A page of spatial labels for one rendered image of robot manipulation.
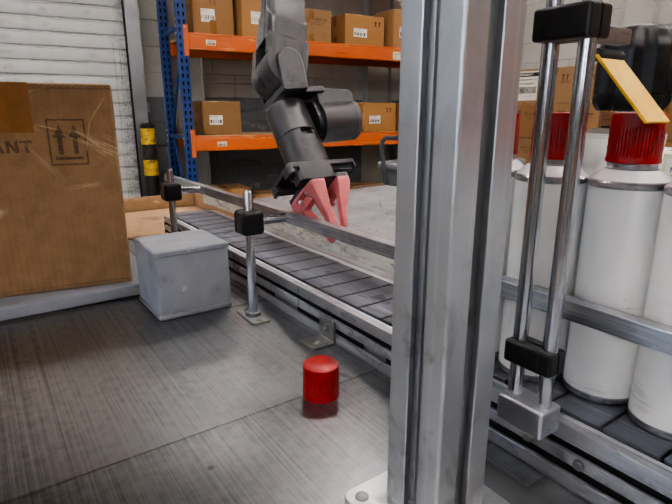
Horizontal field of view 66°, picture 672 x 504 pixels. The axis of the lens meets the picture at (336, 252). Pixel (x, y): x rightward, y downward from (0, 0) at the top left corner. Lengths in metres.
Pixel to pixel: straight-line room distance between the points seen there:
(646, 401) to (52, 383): 0.51
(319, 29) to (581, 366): 4.17
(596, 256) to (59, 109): 0.63
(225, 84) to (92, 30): 1.12
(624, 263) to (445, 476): 0.18
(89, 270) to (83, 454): 0.37
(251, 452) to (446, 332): 0.21
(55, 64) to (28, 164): 3.78
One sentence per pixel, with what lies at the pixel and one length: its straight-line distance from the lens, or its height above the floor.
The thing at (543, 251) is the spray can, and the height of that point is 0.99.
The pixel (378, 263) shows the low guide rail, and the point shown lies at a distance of 0.64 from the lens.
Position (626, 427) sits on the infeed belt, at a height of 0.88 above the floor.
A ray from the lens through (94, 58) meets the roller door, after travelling 4.56.
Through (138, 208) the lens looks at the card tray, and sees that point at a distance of 1.44.
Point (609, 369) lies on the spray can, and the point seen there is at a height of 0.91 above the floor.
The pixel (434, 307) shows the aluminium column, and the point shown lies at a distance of 0.29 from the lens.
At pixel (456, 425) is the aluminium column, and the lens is 0.32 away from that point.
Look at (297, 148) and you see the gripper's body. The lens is 0.67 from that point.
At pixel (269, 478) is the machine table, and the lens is 0.41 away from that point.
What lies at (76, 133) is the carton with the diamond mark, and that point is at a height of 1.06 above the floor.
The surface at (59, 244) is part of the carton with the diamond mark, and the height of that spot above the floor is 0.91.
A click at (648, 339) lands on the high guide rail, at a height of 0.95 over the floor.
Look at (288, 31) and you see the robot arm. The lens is 0.74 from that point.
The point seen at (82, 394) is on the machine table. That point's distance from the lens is 0.55.
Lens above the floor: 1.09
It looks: 15 degrees down
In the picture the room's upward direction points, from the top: straight up
